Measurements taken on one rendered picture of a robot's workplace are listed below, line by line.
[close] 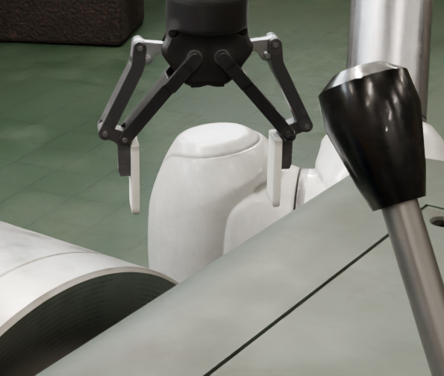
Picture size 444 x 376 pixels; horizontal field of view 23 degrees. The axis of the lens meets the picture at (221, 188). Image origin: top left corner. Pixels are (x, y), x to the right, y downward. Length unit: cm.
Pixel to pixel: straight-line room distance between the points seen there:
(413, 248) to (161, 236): 94
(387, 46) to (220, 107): 353
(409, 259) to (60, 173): 378
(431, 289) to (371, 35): 98
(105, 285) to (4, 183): 346
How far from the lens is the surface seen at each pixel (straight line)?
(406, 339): 49
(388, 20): 131
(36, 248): 62
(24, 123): 468
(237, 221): 123
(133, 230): 360
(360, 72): 34
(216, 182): 122
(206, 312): 50
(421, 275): 35
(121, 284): 61
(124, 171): 103
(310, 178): 126
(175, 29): 98
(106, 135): 100
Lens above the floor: 150
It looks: 22 degrees down
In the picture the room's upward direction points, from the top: straight up
